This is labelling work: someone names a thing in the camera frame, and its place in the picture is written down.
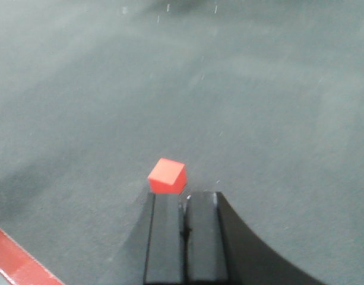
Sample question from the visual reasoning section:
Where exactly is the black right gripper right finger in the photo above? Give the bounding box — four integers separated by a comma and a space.
185, 191, 321, 284

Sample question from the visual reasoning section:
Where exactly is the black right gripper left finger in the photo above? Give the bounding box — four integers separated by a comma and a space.
116, 193, 184, 284

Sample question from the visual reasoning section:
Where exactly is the red magnetic cube block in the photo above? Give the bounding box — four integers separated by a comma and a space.
148, 157, 187, 194

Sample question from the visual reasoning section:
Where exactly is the red tape strip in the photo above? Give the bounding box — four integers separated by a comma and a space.
0, 228, 63, 285

